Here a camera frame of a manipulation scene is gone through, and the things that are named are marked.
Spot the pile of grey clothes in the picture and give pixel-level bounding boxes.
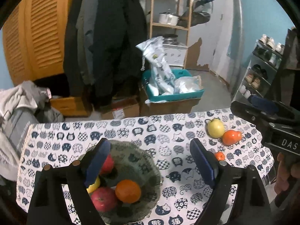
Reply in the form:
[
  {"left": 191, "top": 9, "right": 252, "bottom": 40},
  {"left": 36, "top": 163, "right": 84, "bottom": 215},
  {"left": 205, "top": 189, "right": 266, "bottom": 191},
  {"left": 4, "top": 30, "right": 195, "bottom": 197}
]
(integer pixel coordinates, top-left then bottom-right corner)
[{"left": 1, "top": 81, "right": 64, "bottom": 181}]

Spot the small tangerine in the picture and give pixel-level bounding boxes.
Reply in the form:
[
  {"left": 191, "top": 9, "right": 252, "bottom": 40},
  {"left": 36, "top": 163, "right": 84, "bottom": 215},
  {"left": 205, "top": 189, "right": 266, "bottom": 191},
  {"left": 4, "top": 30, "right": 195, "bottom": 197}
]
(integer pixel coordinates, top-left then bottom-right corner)
[{"left": 214, "top": 151, "right": 225, "bottom": 161}]

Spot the dark hanging garment right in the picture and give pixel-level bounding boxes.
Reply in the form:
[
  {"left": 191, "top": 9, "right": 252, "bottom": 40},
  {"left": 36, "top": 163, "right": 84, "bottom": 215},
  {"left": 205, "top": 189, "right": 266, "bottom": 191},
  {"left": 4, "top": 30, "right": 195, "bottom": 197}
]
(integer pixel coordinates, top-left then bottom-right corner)
[{"left": 272, "top": 28, "right": 299, "bottom": 110}]

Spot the white cooking pot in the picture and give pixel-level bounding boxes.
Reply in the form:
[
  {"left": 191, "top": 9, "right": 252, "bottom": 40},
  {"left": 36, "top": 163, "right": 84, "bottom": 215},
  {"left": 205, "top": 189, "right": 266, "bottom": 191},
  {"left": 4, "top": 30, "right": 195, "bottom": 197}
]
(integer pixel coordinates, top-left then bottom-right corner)
[{"left": 159, "top": 12, "right": 179, "bottom": 26}]

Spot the black hanging coat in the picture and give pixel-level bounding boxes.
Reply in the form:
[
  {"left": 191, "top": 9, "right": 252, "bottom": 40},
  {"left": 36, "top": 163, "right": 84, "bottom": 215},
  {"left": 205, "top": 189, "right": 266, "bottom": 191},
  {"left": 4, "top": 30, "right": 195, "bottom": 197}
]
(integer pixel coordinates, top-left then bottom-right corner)
[{"left": 63, "top": 0, "right": 147, "bottom": 110}]

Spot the red apple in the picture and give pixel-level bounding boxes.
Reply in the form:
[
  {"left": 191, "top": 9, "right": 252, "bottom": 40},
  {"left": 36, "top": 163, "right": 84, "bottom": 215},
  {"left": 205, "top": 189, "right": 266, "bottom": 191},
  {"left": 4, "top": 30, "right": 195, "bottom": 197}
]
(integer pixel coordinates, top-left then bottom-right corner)
[
  {"left": 99, "top": 154, "right": 114, "bottom": 175},
  {"left": 91, "top": 187, "right": 117, "bottom": 212}
]

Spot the wooden drawer box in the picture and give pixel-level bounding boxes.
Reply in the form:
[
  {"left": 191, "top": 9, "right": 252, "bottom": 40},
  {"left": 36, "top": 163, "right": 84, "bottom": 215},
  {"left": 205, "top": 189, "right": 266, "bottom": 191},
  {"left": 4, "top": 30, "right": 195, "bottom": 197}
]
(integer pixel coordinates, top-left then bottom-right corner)
[{"left": 49, "top": 97, "right": 93, "bottom": 117}]

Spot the cat pattern tablecloth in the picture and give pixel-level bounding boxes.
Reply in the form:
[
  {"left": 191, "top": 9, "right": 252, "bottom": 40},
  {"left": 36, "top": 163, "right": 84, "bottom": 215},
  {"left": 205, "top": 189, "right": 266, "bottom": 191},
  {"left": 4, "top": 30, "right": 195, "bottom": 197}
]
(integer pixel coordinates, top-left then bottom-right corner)
[{"left": 16, "top": 109, "right": 274, "bottom": 224}]

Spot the grey hanging bag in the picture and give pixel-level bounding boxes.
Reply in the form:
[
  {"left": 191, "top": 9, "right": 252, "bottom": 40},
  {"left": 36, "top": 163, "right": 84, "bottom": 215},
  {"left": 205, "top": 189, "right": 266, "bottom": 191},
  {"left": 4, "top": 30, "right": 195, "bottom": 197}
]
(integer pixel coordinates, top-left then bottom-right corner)
[{"left": 177, "top": 0, "right": 211, "bottom": 27}]

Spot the large orange back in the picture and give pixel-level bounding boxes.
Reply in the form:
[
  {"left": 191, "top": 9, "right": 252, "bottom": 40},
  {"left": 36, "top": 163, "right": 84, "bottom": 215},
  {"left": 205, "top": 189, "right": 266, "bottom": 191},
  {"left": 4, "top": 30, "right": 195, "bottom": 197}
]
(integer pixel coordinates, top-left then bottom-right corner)
[{"left": 222, "top": 130, "right": 242, "bottom": 146}]

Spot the white patterned drawer box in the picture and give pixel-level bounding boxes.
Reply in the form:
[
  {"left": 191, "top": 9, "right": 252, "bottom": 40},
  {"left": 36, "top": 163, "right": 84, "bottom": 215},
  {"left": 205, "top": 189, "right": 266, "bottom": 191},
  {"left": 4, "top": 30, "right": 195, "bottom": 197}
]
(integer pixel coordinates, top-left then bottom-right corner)
[{"left": 163, "top": 43, "right": 188, "bottom": 68}]

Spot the small cardboard box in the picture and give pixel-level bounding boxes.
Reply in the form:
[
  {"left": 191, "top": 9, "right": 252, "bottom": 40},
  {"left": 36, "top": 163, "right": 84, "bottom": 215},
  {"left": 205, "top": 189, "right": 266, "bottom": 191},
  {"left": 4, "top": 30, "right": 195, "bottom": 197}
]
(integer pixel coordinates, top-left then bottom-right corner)
[{"left": 100, "top": 98, "right": 140, "bottom": 120}]

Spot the large orange front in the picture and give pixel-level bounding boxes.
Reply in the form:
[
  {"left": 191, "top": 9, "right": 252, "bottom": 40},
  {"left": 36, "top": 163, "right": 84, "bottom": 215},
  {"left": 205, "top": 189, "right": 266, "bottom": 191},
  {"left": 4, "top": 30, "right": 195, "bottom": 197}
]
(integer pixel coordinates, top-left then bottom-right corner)
[{"left": 115, "top": 179, "right": 141, "bottom": 204}]

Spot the teal plastic crate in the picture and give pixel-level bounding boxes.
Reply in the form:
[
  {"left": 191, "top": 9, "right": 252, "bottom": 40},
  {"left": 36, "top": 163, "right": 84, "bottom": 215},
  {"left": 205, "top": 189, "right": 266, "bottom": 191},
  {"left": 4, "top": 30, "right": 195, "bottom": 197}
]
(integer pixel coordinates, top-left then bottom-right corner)
[{"left": 142, "top": 69, "right": 204, "bottom": 102}]

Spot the metal steamer pot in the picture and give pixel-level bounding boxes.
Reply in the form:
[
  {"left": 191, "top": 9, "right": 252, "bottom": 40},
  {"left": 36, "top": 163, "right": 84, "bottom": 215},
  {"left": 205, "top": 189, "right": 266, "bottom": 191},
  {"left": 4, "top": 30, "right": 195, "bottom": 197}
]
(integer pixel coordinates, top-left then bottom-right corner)
[{"left": 163, "top": 34, "right": 179, "bottom": 45}]

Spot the large orange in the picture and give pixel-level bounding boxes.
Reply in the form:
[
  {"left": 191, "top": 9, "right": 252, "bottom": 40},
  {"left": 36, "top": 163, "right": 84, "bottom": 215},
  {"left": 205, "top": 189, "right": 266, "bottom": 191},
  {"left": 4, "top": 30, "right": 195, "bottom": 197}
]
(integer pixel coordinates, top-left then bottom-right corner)
[
  {"left": 222, "top": 130, "right": 242, "bottom": 146},
  {"left": 115, "top": 179, "right": 141, "bottom": 204}
]

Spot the wooden louvered wardrobe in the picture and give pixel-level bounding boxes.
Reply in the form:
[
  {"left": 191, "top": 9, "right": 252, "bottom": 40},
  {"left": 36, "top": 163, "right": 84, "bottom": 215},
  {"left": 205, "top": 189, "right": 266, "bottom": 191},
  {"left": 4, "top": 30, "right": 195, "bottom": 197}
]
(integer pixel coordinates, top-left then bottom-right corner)
[{"left": 3, "top": 0, "right": 72, "bottom": 85}]

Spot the person right hand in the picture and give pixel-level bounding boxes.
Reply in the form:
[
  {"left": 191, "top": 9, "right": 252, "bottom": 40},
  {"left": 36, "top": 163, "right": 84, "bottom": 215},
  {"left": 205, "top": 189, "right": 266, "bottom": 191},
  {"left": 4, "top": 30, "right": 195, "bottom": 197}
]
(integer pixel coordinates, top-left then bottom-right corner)
[{"left": 274, "top": 152, "right": 300, "bottom": 194}]

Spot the white rice bag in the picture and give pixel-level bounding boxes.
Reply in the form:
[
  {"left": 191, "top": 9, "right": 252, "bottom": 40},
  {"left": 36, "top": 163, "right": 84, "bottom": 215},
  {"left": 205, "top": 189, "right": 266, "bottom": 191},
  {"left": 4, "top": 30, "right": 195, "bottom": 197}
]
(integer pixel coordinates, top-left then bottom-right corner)
[{"left": 136, "top": 36, "right": 176, "bottom": 95}]

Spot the wooden shelf rack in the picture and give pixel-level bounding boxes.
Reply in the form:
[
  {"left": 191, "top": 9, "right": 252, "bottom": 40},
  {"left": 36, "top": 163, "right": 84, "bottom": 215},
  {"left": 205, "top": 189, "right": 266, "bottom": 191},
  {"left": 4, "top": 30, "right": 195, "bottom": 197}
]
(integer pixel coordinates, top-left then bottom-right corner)
[{"left": 147, "top": 0, "right": 193, "bottom": 69}]

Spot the clear plastic bag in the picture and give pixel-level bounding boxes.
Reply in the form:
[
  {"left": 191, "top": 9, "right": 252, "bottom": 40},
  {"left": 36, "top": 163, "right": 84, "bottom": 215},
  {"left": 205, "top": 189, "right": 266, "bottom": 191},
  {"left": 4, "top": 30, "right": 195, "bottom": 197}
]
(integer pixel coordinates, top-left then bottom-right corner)
[{"left": 174, "top": 75, "right": 203, "bottom": 94}]

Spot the cardboard box under crate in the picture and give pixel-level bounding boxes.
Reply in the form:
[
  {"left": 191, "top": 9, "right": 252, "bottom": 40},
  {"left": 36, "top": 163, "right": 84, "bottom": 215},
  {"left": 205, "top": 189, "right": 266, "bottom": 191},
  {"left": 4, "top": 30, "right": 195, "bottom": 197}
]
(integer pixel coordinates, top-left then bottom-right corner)
[{"left": 139, "top": 88, "right": 200, "bottom": 116}]

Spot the red apple front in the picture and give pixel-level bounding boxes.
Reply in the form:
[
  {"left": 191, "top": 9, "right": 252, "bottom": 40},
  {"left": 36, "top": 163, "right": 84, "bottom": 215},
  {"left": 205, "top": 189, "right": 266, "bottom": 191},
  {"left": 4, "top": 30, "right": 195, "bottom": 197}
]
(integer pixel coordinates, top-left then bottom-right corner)
[{"left": 91, "top": 187, "right": 117, "bottom": 212}]

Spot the metal shoe rack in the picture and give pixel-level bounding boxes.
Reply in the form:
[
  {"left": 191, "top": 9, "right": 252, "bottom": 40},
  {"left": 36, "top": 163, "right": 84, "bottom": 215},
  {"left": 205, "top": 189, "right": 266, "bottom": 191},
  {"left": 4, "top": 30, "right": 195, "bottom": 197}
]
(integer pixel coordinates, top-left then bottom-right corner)
[{"left": 233, "top": 34, "right": 285, "bottom": 103}]

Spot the green glass bowl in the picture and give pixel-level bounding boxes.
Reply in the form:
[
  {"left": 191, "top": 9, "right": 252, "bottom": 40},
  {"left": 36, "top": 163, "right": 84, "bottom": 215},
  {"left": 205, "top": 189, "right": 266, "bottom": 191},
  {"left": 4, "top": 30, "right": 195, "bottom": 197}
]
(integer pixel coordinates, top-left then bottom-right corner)
[{"left": 87, "top": 140, "right": 161, "bottom": 224}]

